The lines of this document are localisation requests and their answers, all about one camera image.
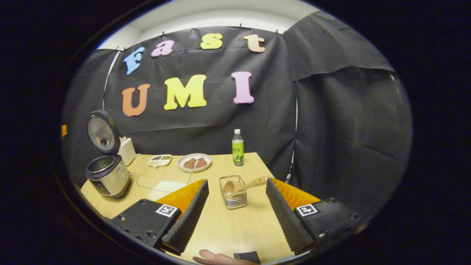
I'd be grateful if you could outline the clear rice container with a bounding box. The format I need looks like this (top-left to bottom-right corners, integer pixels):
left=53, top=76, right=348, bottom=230
left=137, top=166, right=193, bottom=202

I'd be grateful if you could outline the grey rice cooker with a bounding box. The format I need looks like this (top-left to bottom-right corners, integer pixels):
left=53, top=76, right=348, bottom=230
left=85, top=109, right=131, bottom=200

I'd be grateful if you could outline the white divided bean dish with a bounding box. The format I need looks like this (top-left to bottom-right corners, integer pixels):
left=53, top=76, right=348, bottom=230
left=148, top=154, right=173, bottom=167

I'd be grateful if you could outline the white toaster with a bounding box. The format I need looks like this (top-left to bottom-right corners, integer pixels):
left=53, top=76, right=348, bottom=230
left=117, top=136, right=137, bottom=166

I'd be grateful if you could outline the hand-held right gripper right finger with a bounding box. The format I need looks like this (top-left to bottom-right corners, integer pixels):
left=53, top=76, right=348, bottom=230
left=266, top=178, right=361, bottom=256

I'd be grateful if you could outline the wooden spoon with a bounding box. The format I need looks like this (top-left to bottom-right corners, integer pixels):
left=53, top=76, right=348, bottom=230
left=223, top=177, right=271, bottom=195

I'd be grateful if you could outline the black backdrop cloth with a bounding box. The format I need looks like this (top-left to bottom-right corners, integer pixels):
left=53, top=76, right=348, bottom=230
left=61, top=11, right=412, bottom=221

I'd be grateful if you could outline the green tea bottle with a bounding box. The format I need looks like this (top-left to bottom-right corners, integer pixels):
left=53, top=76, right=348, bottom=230
left=232, top=129, right=245, bottom=166

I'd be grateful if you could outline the clear chopstick holder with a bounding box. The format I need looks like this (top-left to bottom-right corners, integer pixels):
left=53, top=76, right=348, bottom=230
left=219, top=175, right=248, bottom=210

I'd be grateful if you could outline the white round plate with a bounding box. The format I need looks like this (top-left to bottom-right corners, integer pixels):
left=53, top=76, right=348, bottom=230
left=177, top=153, right=212, bottom=173

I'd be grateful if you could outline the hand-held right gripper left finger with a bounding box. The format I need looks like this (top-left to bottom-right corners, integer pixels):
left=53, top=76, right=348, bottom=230
left=110, top=179, right=209, bottom=256

